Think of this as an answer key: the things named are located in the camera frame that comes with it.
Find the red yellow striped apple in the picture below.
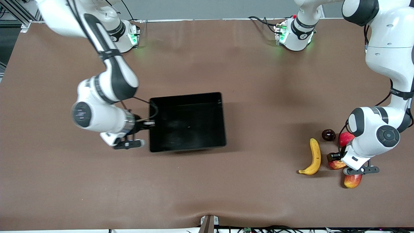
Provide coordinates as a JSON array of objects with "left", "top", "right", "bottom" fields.
[{"left": 328, "top": 159, "right": 347, "bottom": 171}]

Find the yellow banana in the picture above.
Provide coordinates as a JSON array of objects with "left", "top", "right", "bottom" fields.
[{"left": 298, "top": 138, "right": 322, "bottom": 175}]

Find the black plastic box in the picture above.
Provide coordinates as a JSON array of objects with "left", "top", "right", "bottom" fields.
[{"left": 149, "top": 92, "right": 227, "bottom": 153}]

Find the pink red round fruit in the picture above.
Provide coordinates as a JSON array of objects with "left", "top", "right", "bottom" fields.
[{"left": 339, "top": 132, "right": 355, "bottom": 148}]

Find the dark purple plum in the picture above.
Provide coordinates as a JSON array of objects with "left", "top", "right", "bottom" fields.
[{"left": 321, "top": 129, "right": 336, "bottom": 142}]

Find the red yellow mango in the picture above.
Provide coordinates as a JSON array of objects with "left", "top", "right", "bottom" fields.
[{"left": 344, "top": 174, "right": 363, "bottom": 189}]

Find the brown table cover mat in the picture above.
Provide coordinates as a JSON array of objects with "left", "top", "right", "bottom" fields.
[{"left": 0, "top": 18, "right": 414, "bottom": 231}]

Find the grey metal pole clamp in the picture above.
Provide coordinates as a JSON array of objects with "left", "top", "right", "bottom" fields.
[{"left": 199, "top": 215, "right": 220, "bottom": 233}]

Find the right arm wrist black cable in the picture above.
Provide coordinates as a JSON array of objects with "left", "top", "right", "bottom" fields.
[{"left": 132, "top": 96, "right": 159, "bottom": 122}]

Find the arm wrist black cable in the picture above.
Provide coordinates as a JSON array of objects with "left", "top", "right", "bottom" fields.
[
  {"left": 338, "top": 120, "right": 350, "bottom": 154},
  {"left": 132, "top": 96, "right": 159, "bottom": 122}
]

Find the left arm wrist black cable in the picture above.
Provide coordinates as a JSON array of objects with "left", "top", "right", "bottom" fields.
[{"left": 338, "top": 120, "right": 350, "bottom": 154}]

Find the right arm base black cable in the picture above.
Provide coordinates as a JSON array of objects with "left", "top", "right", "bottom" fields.
[{"left": 120, "top": 0, "right": 144, "bottom": 33}]

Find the arm base black cable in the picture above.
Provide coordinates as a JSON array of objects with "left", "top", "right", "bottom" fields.
[
  {"left": 248, "top": 16, "right": 278, "bottom": 35},
  {"left": 120, "top": 0, "right": 144, "bottom": 33}
]

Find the left arm base black cable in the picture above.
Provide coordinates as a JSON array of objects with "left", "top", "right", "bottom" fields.
[{"left": 248, "top": 16, "right": 278, "bottom": 35}]

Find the aluminium frame profile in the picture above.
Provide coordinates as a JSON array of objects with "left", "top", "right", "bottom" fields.
[{"left": 0, "top": 0, "right": 41, "bottom": 31}]

